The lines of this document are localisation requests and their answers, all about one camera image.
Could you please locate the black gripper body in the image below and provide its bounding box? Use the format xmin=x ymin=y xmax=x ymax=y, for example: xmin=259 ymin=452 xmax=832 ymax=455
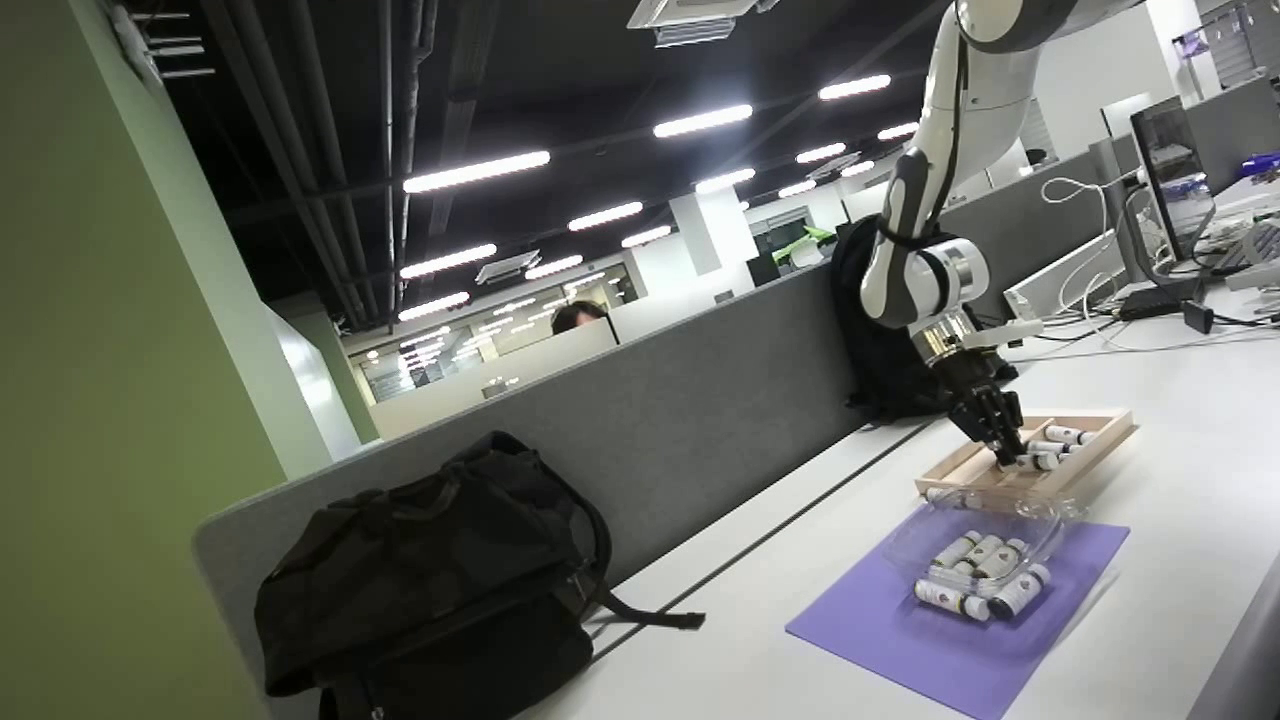
xmin=929 ymin=341 xmax=1027 ymax=435

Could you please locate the pale wooden tray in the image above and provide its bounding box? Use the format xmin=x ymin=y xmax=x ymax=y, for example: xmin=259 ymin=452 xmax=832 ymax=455
xmin=912 ymin=410 xmax=1140 ymax=523

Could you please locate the clear plastic container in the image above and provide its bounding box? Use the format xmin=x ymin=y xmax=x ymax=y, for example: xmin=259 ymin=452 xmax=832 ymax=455
xmin=916 ymin=475 xmax=1088 ymax=633

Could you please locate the small white labelled bottle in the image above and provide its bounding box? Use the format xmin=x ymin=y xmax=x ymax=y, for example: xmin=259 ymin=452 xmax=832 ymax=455
xmin=959 ymin=533 xmax=1004 ymax=575
xmin=978 ymin=533 xmax=1033 ymax=575
xmin=989 ymin=565 xmax=1057 ymax=623
xmin=929 ymin=528 xmax=978 ymax=570

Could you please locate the black bag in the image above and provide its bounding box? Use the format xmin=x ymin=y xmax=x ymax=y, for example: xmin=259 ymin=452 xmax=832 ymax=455
xmin=829 ymin=212 xmax=977 ymax=427

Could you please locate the white keyboard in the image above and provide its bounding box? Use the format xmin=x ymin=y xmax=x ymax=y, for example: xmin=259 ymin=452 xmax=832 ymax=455
xmin=1001 ymin=229 xmax=1134 ymax=326

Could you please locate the black power adapter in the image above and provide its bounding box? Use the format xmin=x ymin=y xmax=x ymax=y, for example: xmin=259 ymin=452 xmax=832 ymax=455
xmin=1115 ymin=276 xmax=1217 ymax=326

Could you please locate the purple mat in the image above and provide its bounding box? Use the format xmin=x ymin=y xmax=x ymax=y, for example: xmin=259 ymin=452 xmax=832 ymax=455
xmin=781 ymin=500 xmax=1134 ymax=720

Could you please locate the grey desk partition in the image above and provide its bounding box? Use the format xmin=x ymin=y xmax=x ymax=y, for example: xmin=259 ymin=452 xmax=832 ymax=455
xmin=193 ymin=142 xmax=1134 ymax=720

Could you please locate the black computer monitor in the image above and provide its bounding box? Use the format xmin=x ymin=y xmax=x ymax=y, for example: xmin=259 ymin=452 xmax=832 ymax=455
xmin=1127 ymin=93 xmax=1213 ymax=263

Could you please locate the grey monitor back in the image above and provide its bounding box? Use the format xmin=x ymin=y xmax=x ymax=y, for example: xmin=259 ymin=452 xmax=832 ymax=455
xmin=1183 ymin=73 xmax=1280 ymax=195

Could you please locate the person head dark hair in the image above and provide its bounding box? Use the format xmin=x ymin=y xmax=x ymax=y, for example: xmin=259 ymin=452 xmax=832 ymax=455
xmin=548 ymin=296 xmax=616 ymax=341

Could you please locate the ceiling air vent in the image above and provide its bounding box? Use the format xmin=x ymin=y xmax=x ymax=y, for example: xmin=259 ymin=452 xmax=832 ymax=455
xmin=624 ymin=0 xmax=785 ymax=52

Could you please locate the pale distant cubicle partition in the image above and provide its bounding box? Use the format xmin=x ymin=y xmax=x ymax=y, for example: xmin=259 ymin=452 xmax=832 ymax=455
xmin=363 ymin=286 xmax=750 ymax=443

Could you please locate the large black backpack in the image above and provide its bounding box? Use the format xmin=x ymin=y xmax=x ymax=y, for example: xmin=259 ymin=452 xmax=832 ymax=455
xmin=251 ymin=427 xmax=706 ymax=720

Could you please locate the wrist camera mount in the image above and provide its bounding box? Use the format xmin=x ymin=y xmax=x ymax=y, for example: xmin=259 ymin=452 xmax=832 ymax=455
xmin=916 ymin=316 xmax=985 ymax=369

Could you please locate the white looped cable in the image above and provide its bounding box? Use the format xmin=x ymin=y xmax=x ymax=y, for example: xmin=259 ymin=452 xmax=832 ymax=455
xmin=1035 ymin=169 xmax=1115 ymax=218

